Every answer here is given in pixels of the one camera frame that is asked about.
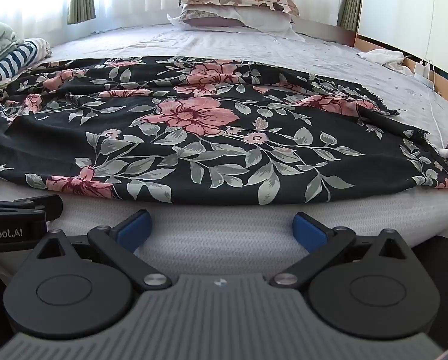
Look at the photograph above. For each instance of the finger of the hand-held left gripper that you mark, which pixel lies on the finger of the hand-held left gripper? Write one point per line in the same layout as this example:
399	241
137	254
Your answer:
40	206

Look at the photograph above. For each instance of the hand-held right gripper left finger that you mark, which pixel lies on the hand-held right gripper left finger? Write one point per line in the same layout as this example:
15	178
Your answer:
134	228

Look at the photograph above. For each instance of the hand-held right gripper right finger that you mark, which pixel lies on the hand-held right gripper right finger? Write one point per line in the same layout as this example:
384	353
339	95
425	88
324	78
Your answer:
309	229

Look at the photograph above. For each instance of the black floral pants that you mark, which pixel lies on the black floral pants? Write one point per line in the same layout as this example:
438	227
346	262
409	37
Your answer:
194	138

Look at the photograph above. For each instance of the blue striped blanket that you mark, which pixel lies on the blue striped blanket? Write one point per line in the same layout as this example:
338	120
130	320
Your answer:
14	60

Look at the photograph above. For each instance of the white cloth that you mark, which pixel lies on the white cloth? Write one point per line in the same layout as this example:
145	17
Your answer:
383	58

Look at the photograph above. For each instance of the white charger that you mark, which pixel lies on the white charger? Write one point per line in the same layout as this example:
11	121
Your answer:
422	70

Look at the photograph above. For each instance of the bed with grey sheet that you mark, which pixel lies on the bed with grey sheet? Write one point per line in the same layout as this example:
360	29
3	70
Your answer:
216	43

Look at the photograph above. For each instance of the white pillow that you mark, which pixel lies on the white pillow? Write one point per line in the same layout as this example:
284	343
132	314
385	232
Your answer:
261	20

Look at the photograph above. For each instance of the mauve floral-edged pillow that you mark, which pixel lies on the mauve floral-edged pillow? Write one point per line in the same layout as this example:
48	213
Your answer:
209	20

